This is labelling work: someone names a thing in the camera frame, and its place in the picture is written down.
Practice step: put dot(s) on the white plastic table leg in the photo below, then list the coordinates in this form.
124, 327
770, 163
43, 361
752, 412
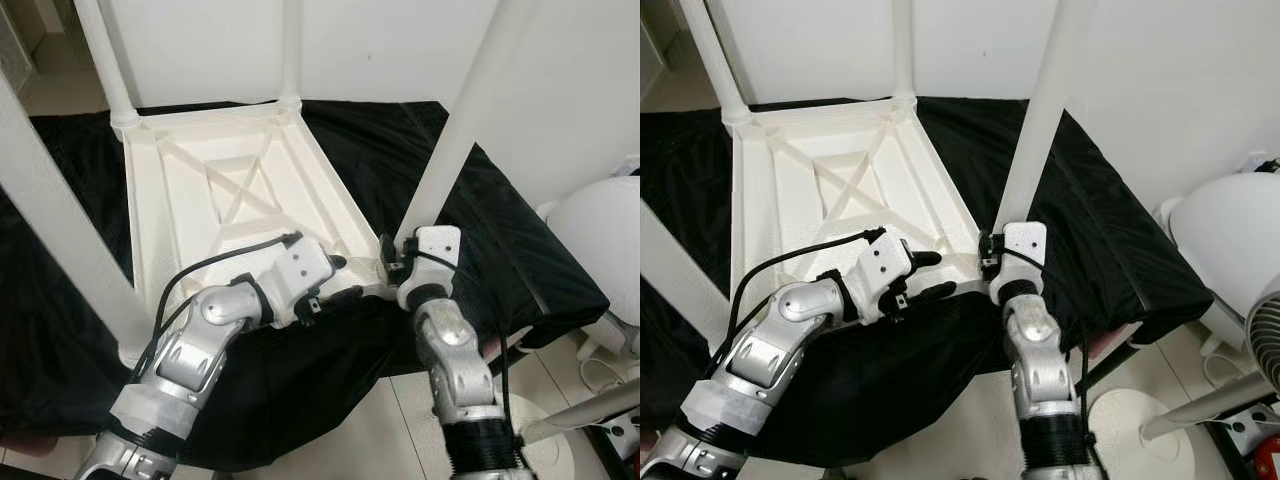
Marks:
1040, 120
465, 120
291, 50
60, 230
675, 265
718, 60
110, 60
903, 50

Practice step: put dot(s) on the white plastic children table top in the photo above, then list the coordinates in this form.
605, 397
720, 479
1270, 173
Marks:
790, 200
180, 200

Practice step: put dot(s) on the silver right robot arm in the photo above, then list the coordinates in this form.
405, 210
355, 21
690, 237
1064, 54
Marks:
455, 360
1035, 360

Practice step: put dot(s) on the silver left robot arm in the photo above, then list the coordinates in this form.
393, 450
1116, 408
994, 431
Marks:
770, 350
190, 360

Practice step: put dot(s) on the pink fabric under cloth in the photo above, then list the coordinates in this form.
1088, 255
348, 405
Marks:
492, 347
1112, 340

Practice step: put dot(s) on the black cloth table cover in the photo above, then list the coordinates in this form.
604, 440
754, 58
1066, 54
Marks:
520, 240
1120, 230

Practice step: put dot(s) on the black metal table brace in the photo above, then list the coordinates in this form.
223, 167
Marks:
512, 365
1108, 368

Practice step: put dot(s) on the white rounded appliance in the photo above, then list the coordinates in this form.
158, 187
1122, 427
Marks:
1230, 230
600, 240

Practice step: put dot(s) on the white round stand base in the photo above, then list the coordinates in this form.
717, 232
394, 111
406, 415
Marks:
545, 450
1135, 440

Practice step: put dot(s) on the white power strip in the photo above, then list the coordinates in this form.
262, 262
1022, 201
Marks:
1250, 425
622, 430

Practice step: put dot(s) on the grey round fan grille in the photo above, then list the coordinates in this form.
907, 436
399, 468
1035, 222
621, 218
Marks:
1265, 338

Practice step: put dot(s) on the red round device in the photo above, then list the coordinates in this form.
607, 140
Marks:
1271, 468

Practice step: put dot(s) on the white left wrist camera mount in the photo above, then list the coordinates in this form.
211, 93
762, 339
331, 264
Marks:
300, 265
882, 262

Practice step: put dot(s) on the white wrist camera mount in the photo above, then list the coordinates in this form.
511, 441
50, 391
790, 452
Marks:
438, 245
1025, 242
882, 262
300, 265

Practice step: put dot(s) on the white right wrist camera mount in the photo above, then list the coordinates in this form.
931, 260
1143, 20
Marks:
438, 245
1025, 242

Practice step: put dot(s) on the black floor rail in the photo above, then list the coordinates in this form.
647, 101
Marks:
616, 460
1235, 455

